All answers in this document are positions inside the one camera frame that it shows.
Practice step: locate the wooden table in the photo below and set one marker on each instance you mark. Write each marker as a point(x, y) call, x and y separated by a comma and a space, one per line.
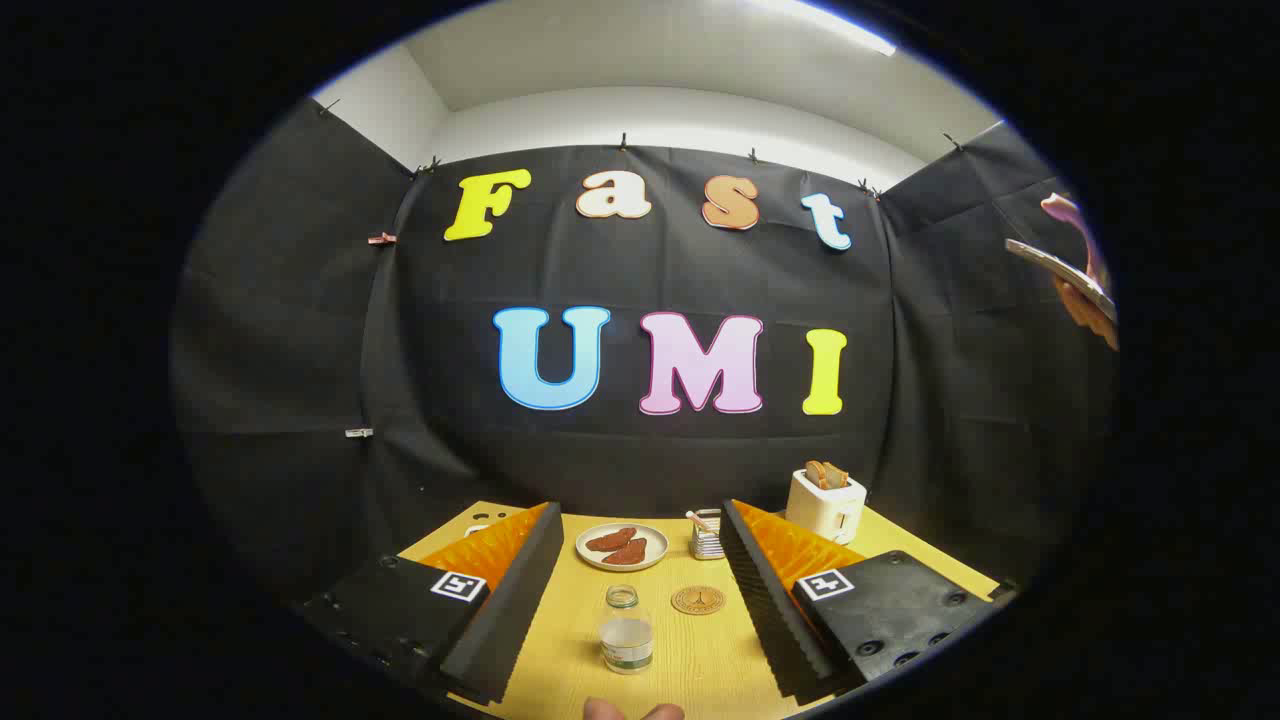
point(700, 660)

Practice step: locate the ribbed clear glass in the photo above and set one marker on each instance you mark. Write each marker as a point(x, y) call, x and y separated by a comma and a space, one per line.
point(707, 545)

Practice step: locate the round cork coaster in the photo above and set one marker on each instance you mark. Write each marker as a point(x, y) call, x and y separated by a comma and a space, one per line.
point(698, 600)

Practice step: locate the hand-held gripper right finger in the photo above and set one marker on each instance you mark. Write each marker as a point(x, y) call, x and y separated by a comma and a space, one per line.
point(765, 600)

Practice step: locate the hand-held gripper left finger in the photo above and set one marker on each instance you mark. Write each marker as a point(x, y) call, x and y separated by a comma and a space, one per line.
point(515, 600)

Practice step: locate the white round plate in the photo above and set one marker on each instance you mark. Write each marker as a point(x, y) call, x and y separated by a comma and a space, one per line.
point(655, 545)

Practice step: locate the clear plastic bottle green label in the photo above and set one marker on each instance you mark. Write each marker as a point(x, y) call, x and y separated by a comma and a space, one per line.
point(627, 640)

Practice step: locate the brown meat patty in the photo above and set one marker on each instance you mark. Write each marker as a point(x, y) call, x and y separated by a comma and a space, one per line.
point(610, 540)
point(628, 553)

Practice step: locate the cream toaster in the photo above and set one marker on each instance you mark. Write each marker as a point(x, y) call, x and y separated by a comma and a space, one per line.
point(822, 515)

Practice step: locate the toast bread slice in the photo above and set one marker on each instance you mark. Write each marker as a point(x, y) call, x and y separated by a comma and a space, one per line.
point(816, 474)
point(838, 477)

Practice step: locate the black backdrop cloth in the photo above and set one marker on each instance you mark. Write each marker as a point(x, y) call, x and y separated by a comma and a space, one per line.
point(640, 280)

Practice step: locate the grey flat phone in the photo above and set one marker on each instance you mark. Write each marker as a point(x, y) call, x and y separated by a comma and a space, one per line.
point(1060, 265)

